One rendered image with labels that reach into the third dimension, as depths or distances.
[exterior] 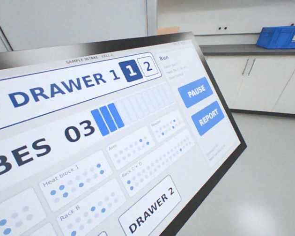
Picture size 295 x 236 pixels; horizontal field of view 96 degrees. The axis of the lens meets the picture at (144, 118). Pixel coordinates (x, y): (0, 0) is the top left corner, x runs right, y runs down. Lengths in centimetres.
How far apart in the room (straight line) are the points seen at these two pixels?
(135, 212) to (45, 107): 17
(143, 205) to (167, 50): 27
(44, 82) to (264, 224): 150
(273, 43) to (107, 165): 237
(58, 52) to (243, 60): 212
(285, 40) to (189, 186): 233
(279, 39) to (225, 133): 215
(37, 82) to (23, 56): 3
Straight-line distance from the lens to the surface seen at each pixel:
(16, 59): 22
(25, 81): 21
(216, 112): 34
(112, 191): 20
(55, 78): 21
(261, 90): 243
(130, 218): 21
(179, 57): 31
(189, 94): 29
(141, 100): 22
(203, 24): 269
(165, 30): 231
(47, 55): 22
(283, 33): 244
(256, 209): 153
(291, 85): 255
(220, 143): 33
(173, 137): 24
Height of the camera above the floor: 121
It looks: 35 degrees down
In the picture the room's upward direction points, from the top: 3 degrees counter-clockwise
